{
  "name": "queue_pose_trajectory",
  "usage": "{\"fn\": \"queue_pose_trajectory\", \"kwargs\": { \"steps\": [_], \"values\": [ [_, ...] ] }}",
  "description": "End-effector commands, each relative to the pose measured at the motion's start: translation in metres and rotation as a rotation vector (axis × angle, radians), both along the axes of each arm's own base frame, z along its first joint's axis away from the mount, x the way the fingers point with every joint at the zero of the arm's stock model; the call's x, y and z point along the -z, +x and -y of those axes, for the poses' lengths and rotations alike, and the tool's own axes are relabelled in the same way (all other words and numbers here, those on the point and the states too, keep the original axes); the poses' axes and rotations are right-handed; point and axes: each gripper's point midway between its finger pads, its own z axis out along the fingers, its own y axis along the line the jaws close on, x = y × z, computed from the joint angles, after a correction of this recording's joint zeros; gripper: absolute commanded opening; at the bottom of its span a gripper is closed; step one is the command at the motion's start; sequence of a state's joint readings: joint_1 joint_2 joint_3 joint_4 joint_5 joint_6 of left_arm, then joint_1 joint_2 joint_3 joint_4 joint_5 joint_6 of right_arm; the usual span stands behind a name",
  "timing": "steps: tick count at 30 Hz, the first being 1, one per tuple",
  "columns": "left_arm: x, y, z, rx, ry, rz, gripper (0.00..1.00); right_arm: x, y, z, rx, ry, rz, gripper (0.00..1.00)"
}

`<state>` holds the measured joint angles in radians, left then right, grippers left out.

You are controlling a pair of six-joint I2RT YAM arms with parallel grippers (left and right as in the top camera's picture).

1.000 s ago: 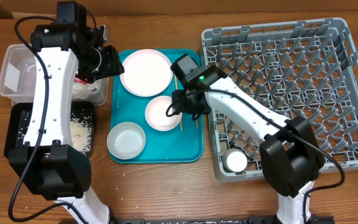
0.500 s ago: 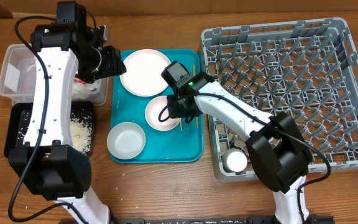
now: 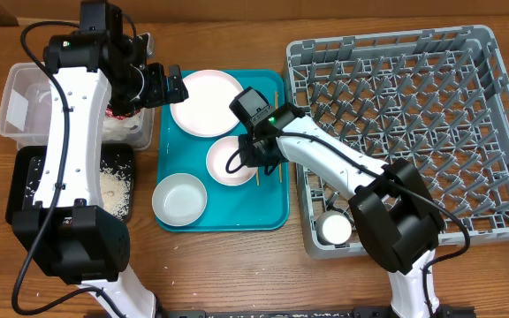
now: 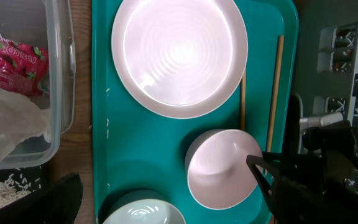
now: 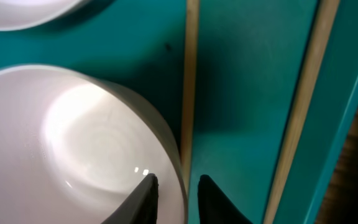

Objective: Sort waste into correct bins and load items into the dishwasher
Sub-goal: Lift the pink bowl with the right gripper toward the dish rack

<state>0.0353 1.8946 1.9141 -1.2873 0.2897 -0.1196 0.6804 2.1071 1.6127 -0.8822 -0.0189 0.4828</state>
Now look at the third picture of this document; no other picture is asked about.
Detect pink bowl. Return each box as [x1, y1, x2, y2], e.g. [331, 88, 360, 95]
[206, 136, 256, 186]

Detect red snack wrapper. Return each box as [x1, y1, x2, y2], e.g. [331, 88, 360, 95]
[105, 107, 140, 120]

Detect white tissue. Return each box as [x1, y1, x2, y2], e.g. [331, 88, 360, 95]
[102, 110, 143, 141]

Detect rice grains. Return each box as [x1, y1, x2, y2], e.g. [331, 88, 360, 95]
[21, 154, 134, 222]

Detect light green cup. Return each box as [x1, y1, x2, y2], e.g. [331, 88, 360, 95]
[315, 211, 353, 245]

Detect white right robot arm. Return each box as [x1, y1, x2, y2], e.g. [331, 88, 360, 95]
[167, 65, 475, 317]

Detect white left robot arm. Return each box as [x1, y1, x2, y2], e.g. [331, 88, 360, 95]
[11, 1, 188, 317]

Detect grey dishwasher rack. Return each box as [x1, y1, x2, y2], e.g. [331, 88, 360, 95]
[285, 25, 509, 245]

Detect large pink plate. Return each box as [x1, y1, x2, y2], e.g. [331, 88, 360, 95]
[170, 70, 243, 138]

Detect teal plastic tray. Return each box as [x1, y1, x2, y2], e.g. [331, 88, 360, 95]
[156, 70, 290, 232]

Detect right wooden chopstick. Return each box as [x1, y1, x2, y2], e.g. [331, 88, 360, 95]
[274, 91, 283, 183]

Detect light green bowl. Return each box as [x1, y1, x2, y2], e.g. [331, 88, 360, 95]
[152, 173, 208, 227]

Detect clear plastic bin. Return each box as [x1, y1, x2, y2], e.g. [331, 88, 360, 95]
[0, 63, 155, 150]

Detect black tray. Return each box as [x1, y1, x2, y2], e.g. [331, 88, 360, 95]
[5, 143, 136, 224]

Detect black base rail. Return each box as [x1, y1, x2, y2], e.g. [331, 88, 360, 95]
[84, 304, 476, 318]

